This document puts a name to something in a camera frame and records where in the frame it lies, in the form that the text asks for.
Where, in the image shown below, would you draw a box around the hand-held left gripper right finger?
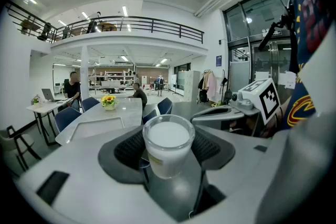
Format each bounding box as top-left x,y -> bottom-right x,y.
190,111 -> 336,224

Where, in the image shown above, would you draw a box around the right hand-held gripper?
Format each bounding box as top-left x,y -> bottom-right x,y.
191,77 -> 283,131

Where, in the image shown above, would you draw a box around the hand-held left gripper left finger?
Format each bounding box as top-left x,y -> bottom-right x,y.
14,124 -> 182,224

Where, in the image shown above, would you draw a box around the grey rectangular tray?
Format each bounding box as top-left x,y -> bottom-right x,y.
68,116 -> 125,144

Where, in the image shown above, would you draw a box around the white round ball object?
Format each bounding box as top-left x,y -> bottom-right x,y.
142,114 -> 196,180

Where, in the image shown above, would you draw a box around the person's right hand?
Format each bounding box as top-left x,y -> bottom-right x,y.
229,109 -> 284,139

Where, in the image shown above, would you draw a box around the clothes rack with garments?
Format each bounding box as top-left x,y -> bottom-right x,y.
197,69 -> 218,103

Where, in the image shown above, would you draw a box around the white locker cabinet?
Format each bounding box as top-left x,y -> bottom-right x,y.
183,70 -> 202,103

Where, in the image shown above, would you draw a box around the dark blue chair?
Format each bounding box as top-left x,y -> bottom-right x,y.
81,97 -> 100,113
157,97 -> 173,115
54,106 -> 82,133
141,109 -> 158,125

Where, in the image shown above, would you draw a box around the white side table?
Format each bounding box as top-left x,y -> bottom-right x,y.
26,98 -> 73,146

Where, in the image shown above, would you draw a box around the potted sunflower bouquet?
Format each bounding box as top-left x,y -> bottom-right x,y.
101,94 -> 119,111

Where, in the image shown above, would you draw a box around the beige chair with black legs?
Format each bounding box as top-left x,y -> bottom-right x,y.
0,125 -> 43,173

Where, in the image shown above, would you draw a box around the potted pink flowers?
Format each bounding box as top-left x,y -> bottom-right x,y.
31,94 -> 43,109

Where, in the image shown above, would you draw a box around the grey laptop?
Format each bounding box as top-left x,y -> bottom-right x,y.
41,88 -> 62,102

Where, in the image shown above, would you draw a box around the black balcony railing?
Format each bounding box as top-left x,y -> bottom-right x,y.
5,0 -> 205,45

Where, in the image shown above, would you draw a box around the person's dark jersey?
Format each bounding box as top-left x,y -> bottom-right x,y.
279,0 -> 331,131

